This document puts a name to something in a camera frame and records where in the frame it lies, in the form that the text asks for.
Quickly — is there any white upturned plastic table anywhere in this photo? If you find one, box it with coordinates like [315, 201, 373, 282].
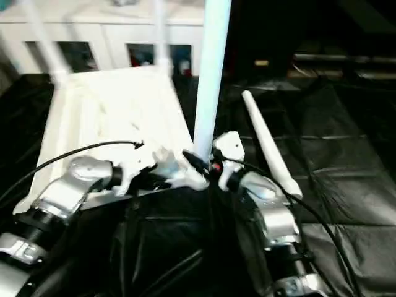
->
[12, 65, 212, 216]

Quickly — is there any white plastic table leg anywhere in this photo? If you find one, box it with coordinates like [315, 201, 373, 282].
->
[191, 0, 233, 166]
[20, 0, 72, 86]
[152, 0, 175, 80]
[241, 90, 304, 200]

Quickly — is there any black work mat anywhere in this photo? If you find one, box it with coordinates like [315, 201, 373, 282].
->
[0, 71, 396, 297]

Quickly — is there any white glass-door cabinet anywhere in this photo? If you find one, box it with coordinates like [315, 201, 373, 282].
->
[0, 0, 208, 78]

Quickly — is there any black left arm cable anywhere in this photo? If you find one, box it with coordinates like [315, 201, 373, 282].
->
[0, 140, 145, 200]

